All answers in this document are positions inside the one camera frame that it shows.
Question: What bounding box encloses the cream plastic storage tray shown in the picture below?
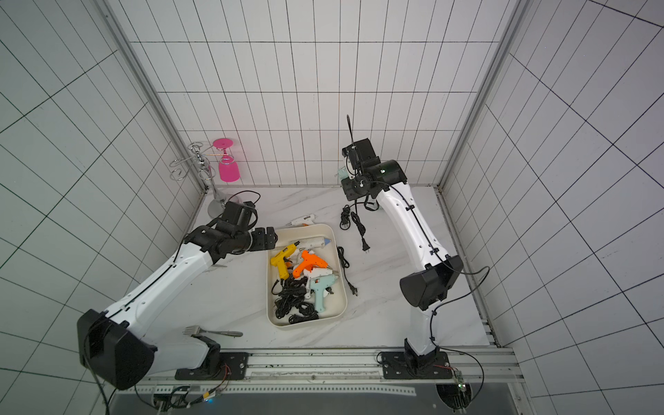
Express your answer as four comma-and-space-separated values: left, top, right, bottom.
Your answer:
266, 224, 348, 329

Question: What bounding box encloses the aluminium mounting rail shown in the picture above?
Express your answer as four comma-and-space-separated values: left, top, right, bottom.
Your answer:
125, 347, 525, 399

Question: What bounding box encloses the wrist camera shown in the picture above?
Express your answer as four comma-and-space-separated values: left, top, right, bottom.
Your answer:
221, 201, 258, 230
342, 138, 380, 170

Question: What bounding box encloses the yellow glue gun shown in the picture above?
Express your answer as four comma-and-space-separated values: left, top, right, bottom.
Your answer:
270, 241, 300, 280

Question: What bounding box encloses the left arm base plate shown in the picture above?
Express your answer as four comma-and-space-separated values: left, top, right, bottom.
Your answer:
175, 352, 249, 382

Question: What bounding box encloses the light teal glue gun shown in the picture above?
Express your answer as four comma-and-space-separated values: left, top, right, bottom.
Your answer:
309, 273, 338, 314

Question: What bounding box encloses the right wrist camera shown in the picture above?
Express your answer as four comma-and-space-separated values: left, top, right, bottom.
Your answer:
342, 138, 380, 170

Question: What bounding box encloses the white glue gun orange trigger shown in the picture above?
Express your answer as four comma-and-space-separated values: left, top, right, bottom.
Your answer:
286, 214, 316, 227

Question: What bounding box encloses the white mini glue gun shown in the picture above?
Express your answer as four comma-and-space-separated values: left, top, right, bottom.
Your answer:
304, 268, 336, 284

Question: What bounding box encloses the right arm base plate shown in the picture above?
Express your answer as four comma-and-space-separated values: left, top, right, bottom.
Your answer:
377, 350, 453, 380

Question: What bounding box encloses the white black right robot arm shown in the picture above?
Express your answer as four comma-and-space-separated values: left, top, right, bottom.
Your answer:
339, 161, 463, 363

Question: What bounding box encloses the large white glue gun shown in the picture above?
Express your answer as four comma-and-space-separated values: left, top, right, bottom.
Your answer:
295, 236, 331, 251

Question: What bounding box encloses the chrome wine glass rack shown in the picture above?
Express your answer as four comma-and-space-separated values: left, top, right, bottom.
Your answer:
168, 142, 234, 221

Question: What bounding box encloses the pink plastic wine glass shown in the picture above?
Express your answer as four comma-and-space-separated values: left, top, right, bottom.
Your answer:
212, 138, 240, 183

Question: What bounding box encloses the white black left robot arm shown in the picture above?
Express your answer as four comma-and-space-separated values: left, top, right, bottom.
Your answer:
77, 202, 278, 390

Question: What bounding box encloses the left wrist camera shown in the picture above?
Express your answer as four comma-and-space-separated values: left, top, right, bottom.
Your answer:
221, 201, 258, 230

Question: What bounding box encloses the mint glue gun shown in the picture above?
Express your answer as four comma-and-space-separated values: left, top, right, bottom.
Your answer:
337, 167, 349, 182

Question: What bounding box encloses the metal fork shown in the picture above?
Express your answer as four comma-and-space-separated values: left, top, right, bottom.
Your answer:
183, 325, 244, 338

